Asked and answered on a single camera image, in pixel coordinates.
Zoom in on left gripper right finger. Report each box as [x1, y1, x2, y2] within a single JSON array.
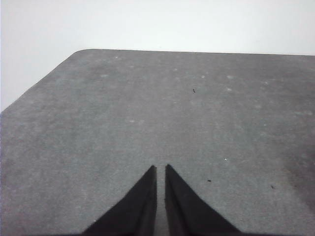
[[164, 164, 245, 236]]

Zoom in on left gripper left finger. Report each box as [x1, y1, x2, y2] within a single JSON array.
[[81, 165, 158, 236]]

